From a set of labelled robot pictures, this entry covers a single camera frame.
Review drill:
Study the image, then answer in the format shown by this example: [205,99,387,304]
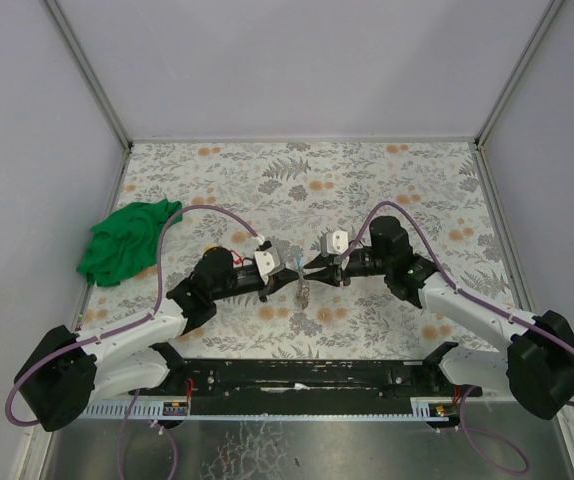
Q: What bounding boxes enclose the blue key tag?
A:
[295,254,304,274]

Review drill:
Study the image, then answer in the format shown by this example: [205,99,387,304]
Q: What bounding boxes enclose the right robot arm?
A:
[305,216,574,420]

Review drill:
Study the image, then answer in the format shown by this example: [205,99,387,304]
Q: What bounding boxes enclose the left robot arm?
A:
[11,243,299,432]

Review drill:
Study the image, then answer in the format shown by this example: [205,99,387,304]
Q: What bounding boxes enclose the red outlined key tag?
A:
[231,250,244,265]

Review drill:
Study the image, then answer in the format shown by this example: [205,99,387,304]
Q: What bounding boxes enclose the floral patterned tablecloth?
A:
[79,142,514,359]

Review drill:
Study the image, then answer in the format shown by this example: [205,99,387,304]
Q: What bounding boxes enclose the green crumpled cloth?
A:
[76,199,182,287]

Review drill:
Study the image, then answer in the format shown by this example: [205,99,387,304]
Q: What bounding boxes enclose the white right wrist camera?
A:
[320,230,349,257]

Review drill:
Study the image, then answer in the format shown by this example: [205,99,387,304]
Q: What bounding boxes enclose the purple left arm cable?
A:
[5,204,268,427]

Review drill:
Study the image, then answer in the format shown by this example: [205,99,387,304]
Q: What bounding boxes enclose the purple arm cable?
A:
[339,201,574,409]
[5,204,268,427]

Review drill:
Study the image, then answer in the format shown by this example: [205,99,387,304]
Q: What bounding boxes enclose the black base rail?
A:
[140,359,465,417]

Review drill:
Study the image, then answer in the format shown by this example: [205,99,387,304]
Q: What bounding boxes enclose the white slotted cable duct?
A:
[79,399,449,425]

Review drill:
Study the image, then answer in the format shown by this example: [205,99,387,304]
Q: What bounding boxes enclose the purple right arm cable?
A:
[339,201,574,409]

